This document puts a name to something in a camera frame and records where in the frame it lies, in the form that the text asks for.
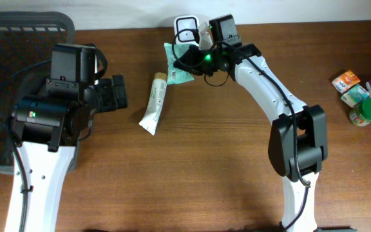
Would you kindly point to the green lid jar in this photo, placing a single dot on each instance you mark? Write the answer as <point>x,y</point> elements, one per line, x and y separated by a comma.
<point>361,114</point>

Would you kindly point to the white shampoo tube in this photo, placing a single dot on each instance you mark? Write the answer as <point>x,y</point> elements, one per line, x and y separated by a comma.
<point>155,104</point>

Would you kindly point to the grey plastic mesh basket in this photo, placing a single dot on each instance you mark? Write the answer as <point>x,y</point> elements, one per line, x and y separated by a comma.
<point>26,43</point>

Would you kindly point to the small teal tissue pack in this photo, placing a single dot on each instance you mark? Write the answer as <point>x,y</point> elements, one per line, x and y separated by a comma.
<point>355,95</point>

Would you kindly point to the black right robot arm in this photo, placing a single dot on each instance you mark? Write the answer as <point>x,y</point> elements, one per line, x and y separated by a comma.
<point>298,139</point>

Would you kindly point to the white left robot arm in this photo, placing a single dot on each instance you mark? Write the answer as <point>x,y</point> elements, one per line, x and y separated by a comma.
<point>52,114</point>

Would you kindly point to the white barcode scanner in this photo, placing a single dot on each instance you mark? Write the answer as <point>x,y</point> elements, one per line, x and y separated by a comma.
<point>185,22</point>

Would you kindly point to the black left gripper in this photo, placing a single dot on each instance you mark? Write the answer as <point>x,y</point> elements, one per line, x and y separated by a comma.
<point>111,100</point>

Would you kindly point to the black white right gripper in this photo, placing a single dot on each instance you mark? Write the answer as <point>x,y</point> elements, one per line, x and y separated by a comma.
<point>193,61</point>

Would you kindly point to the mint green wipes pack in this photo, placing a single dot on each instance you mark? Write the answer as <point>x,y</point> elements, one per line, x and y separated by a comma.
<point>176,75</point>

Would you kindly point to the small orange white packet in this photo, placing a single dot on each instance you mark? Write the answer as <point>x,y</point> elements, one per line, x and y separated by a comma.
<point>345,81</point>

